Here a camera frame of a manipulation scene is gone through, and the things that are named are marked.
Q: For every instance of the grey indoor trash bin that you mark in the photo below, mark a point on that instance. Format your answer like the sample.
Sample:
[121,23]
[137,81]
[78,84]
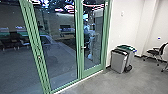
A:
[118,61]

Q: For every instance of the green lidded trash bin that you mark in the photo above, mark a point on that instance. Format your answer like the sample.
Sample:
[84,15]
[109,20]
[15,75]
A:
[130,53]

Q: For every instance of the green outdoor table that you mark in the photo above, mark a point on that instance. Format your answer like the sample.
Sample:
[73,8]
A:
[21,34]

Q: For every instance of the black swivel chair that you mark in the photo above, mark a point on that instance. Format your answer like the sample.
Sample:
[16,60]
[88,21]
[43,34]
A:
[158,51]

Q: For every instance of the white wall switch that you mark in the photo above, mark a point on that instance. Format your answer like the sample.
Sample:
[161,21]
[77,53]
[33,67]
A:
[122,13]

